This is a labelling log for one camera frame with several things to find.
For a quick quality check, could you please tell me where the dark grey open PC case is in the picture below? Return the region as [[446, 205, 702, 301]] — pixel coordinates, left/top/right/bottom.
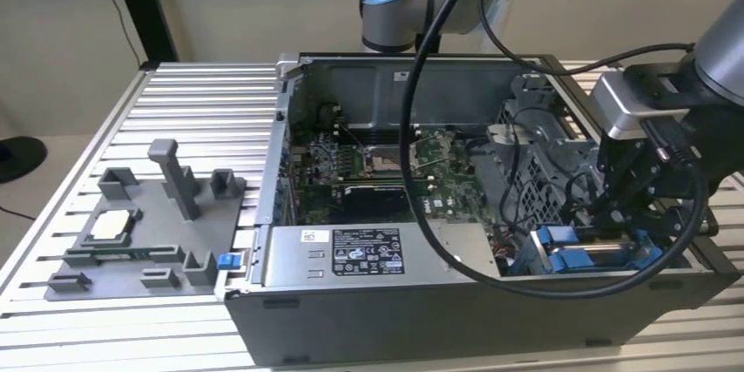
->
[[214, 51, 743, 367]]

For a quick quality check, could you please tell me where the silver CPU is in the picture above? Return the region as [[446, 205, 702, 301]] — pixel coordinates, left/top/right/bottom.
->
[[90, 211, 135, 240]]

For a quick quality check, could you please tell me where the black disk data wire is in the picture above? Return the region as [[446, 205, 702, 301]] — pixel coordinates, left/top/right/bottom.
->
[[566, 170, 607, 227]]

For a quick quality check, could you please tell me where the grey perforated drive cage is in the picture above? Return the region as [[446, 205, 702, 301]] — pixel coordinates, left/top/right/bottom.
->
[[474, 99, 606, 233]]

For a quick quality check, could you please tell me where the black rating label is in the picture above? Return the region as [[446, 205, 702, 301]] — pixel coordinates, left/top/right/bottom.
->
[[330, 227, 403, 276]]

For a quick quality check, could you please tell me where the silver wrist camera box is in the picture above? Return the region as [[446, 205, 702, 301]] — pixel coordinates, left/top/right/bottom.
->
[[590, 71, 691, 140]]

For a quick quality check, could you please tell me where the grey parts rack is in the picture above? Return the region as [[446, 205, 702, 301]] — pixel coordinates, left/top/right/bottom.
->
[[43, 139, 251, 303]]

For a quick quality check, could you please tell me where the red and white wire bundle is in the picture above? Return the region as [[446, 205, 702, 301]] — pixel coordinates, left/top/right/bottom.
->
[[491, 232, 522, 262]]

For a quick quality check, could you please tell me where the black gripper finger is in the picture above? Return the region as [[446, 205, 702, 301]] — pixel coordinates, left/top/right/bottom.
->
[[642, 204, 708, 240], [592, 139, 664, 233]]

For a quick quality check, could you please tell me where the thin black case wire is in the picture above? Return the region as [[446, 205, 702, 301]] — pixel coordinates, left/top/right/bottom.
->
[[499, 124, 540, 234]]

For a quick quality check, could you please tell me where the black graphics card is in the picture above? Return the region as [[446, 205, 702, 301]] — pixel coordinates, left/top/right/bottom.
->
[[334, 184, 418, 223]]

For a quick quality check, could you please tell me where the green motherboard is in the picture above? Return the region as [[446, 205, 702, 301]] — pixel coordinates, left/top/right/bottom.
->
[[287, 125, 507, 225]]

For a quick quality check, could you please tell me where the thin black camera cable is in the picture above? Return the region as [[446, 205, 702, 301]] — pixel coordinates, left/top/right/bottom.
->
[[479, 0, 696, 77]]

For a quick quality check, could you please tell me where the grey plastic case latch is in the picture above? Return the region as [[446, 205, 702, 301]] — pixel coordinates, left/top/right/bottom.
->
[[511, 73, 554, 94]]

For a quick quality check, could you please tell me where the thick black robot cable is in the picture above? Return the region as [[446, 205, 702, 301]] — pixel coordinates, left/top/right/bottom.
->
[[399, 0, 712, 302]]

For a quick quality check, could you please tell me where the black metal post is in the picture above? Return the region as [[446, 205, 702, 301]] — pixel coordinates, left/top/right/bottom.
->
[[104, 0, 179, 64]]

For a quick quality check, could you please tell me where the silver power supply unit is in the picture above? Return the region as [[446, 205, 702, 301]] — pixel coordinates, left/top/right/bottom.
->
[[259, 222, 503, 287]]

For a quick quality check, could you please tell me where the CPU socket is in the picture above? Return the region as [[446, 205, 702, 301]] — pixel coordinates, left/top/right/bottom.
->
[[363, 145, 420, 177]]

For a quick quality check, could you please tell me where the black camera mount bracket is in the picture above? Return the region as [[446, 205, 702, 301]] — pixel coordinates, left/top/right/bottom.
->
[[624, 62, 718, 110]]

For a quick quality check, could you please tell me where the grey disk bay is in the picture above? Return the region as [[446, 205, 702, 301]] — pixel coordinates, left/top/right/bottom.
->
[[516, 214, 696, 278]]

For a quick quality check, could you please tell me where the black round monitor base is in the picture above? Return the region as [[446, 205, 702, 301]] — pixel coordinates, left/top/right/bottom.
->
[[0, 136, 48, 184]]

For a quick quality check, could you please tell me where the thin black wall cable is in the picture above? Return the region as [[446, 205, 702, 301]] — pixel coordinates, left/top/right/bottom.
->
[[92, 0, 147, 71]]

